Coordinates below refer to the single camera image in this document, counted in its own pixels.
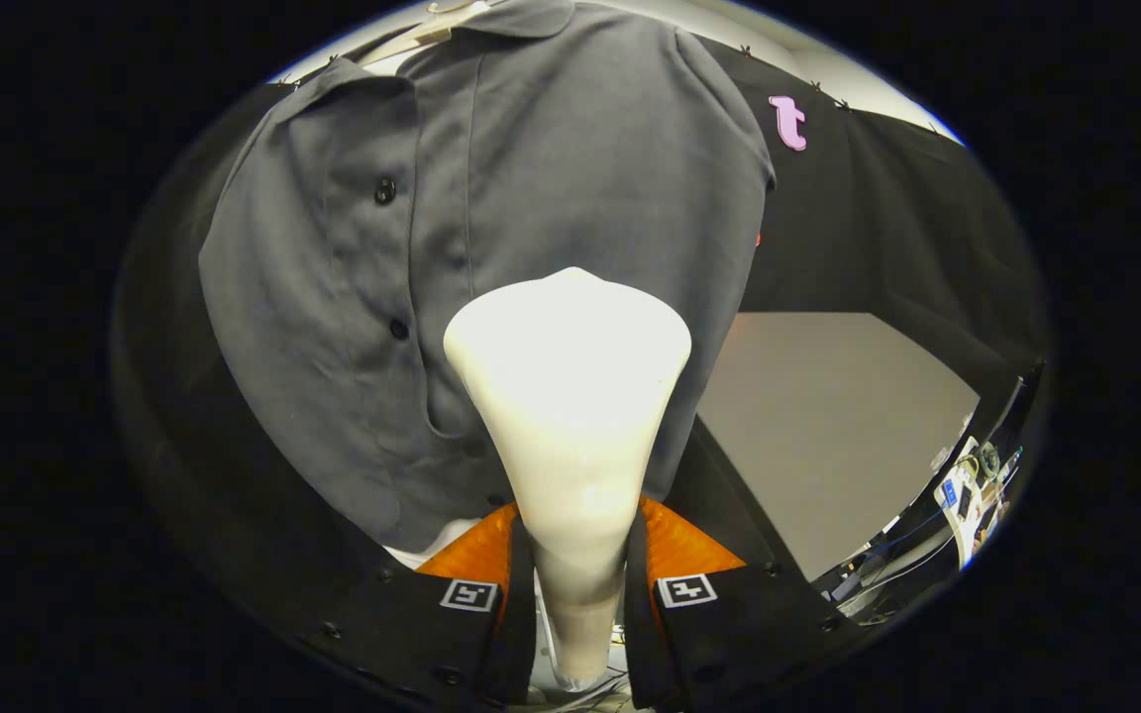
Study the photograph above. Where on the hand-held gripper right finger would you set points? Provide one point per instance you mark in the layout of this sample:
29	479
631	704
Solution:
640	644

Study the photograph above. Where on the cream mannequin torso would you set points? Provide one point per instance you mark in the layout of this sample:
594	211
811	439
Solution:
412	42

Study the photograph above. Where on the grey button-up shirt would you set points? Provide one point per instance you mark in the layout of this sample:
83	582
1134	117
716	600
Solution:
551	149

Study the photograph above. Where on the white garment steamer head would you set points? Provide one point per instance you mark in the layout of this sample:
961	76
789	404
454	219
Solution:
570	396

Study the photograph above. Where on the black backdrop cloth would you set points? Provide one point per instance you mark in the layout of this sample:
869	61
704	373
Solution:
878	218

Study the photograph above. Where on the row of black cloth clips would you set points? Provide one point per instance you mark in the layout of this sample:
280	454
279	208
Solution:
744	50

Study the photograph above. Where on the grey cabinet with drawers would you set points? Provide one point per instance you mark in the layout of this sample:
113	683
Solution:
828	426

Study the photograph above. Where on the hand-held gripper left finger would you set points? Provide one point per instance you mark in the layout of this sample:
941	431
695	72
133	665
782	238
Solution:
523	644

